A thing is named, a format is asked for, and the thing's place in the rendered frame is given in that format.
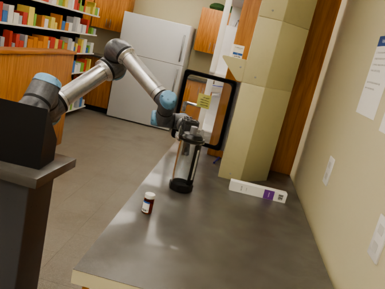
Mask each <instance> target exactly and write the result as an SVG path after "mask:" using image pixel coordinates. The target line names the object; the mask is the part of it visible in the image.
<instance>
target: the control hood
mask: <svg viewBox="0 0 385 289"><path fill-rule="evenodd" d="M222 57H223V59H224V61H225V63H226V64H227V66H228V67H229V69H230V71H231V72H232V74H233V76H234V77H235V79H236V80H237V81H240V82H241V81H242V79H243V74H244V71H245V67H246V63H247V61H246V60H244V59H240V58H235V57H230V56H227V55H223V56H222Z"/></svg>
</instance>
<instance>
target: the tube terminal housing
mask: <svg viewBox="0 0 385 289"><path fill-rule="evenodd" d="M308 32H309V30H307V29H304V28H301V27H298V26H295V25H292V24H289V23H286V22H284V21H279V20H276V19H271V18H266V17H261V16H258V18H257V22H256V25H255V28H254V33H253V37H252V42H251V44H250V45H251V46H250V49H249V53H248V56H247V63H246V67H245V71H244V74H243V79H242V81H241V85H240V89H239V92H238V93H239V94H238V96H237V101H236V102H237V103H236V106H235V110H234V115H233V117H232V118H233V119H232V122H231V126H230V131H229V133H228V134H229V135H228V138H227V142H226V144H225V145H226V146H225V149H224V151H223V152H224V153H223V156H222V160H221V165H220V168H219V174H218V176H219V177H222V178H226V179H231V178H232V179H237V180H240V181H245V182H250V181H266V180H267V177H268V173H269V169H270V165H271V163H272V159H273V156H274V152H275V149H276V145H277V141H278V137H279V135H280V131H281V127H282V123H283V121H284V117H285V113H286V109H287V106H288V103H289V99H290V95H291V91H292V88H293V85H294V81H295V78H296V75H297V71H298V67H299V64H300V60H301V56H302V54H303V50H304V46H305V42H306V40H307V36H308Z"/></svg>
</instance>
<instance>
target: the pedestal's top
mask: <svg viewBox="0 0 385 289"><path fill-rule="evenodd" d="M75 165H76V158H72V157H68V156H65V155H61V154H57V153H55V155H54V160H53V161H52V162H51V163H49V164H47V165H46V166H44V167H43V168H41V169H40V170H37V169H32V168H29V167H25V166H20V165H15V164H12V163H8V162H3V161H0V179H2V180H5V181H9V182H12V183H16V184H19V185H22V186H26V187H29V188H32V189H37V188H39V187H40V186H42V185H44V184H46V183H48V182H49V181H51V180H53V179H55V178H57V177H58V176H60V175H62V174H64V173H66V172H67V171H69V170H71V169H72V168H74V167H75Z"/></svg>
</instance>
